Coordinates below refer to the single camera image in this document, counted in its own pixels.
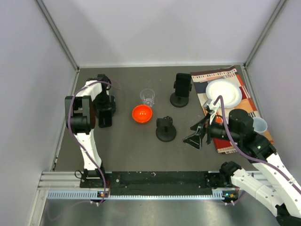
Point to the white paper plate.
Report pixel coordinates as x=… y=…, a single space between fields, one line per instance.
x=229 y=91

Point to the orange bowl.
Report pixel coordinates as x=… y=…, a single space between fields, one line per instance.
x=142 y=114

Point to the black phone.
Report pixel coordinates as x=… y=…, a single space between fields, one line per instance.
x=104 y=118
x=183 y=85

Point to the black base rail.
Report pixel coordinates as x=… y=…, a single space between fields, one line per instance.
x=158 y=183

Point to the black phone stand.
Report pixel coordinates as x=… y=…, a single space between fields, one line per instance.
x=165 y=131
x=180 y=97

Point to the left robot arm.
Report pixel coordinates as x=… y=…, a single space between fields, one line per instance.
x=89 y=105

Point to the clear plastic cup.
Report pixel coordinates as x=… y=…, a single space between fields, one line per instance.
x=148 y=97

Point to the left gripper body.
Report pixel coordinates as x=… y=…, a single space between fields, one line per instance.
x=101 y=101

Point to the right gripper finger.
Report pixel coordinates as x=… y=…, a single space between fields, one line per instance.
x=194 y=140
x=200 y=124

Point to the patterned cloth mat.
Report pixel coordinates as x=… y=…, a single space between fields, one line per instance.
x=201 y=80

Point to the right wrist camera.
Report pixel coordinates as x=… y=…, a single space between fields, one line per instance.
x=211 y=108

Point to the pale blue cup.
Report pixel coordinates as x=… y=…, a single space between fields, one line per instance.
x=259 y=125

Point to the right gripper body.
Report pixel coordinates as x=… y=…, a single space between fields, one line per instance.
x=208 y=129

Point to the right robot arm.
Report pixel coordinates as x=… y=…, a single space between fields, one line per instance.
x=283 y=199

